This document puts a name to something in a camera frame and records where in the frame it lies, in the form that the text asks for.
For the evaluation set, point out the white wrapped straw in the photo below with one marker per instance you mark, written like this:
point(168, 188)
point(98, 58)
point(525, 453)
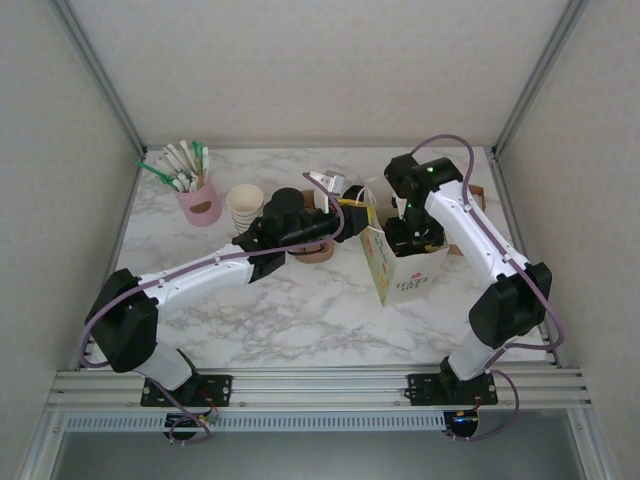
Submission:
point(167, 170)
point(175, 156)
point(186, 150)

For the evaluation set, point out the white flower print paper bag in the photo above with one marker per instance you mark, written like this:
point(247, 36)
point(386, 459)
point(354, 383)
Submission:
point(415, 280)

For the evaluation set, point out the aluminium frame post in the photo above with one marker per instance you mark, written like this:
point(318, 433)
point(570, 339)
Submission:
point(103, 75)
point(535, 75)

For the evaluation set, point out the aluminium side rail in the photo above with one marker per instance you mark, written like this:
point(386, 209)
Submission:
point(510, 210)
point(120, 235)

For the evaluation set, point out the wooden stirrer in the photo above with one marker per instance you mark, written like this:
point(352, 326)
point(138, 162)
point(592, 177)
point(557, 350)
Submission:
point(192, 172)

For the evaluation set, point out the brown cardboard tray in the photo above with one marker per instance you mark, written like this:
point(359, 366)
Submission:
point(477, 190)

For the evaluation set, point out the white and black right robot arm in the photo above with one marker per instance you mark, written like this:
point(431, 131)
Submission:
point(480, 240)

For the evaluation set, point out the green straw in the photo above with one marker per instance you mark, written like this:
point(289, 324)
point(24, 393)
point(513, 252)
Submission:
point(204, 152)
point(155, 173)

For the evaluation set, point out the stack of paper cups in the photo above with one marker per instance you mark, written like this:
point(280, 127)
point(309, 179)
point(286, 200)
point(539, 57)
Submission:
point(245, 205)

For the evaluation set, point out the aluminium front rail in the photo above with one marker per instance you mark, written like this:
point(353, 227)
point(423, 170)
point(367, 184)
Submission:
point(320, 387)

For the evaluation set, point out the controller board with LED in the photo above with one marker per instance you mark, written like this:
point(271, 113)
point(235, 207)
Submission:
point(462, 422)
point(185, 422)

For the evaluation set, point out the pink straw holder cup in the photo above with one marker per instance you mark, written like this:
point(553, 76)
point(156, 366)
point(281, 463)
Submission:
point(202, 210)

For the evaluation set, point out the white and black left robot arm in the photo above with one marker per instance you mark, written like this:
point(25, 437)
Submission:
point(200, 290)

